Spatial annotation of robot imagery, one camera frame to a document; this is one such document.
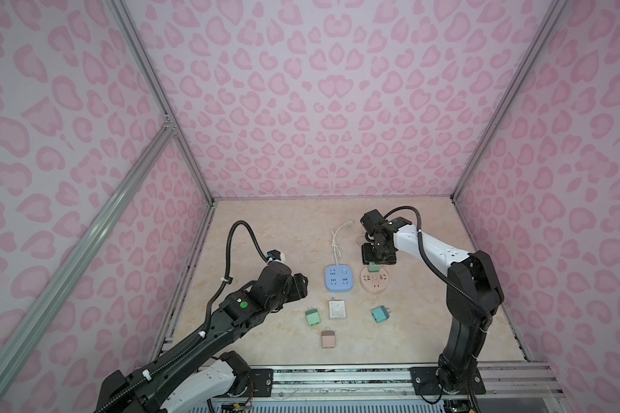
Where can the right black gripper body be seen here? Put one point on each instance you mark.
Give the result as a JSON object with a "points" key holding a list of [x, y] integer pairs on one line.
{"points": [[379, 255]]}

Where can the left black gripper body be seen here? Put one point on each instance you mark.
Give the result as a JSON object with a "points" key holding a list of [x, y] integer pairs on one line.
{"points": [[294, 292]]}

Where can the teal plug adapter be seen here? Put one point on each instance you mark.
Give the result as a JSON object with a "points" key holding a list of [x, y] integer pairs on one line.
{"points": [[380, 314]]}

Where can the pink plug adapter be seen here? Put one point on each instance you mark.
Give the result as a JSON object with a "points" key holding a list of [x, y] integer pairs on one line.
{"points": [[328, 339]]}

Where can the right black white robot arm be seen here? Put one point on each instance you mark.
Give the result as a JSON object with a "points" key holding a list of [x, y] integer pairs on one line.
{"points": [[473, 296]]}

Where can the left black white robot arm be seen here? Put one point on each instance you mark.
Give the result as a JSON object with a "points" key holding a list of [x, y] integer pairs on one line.
{"points": [[199, 367]]}

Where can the light green plug adapter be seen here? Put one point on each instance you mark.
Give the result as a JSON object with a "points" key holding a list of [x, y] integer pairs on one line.
{"points": [[313, 317]]}

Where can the white square plug adapter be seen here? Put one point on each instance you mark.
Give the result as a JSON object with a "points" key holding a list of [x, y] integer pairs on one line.
{"points": [[337, 309]]}

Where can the pink round power strip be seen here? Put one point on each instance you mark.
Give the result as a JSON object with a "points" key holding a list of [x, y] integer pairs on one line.
{"points": [[374, 282]]}

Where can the blue square power strip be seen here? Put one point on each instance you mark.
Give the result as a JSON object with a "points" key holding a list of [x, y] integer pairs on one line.
{"points": [[339, 278]]}

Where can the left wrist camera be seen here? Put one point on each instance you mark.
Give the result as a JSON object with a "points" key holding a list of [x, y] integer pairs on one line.
{"points": [[275, 256]]}

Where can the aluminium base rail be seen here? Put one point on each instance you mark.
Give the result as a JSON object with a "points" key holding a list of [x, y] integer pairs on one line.
{"points": [[499, 386]]}

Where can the diagonal aluminium frame bar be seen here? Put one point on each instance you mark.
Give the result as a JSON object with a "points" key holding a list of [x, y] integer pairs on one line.
{"points": [[37, 320]]}

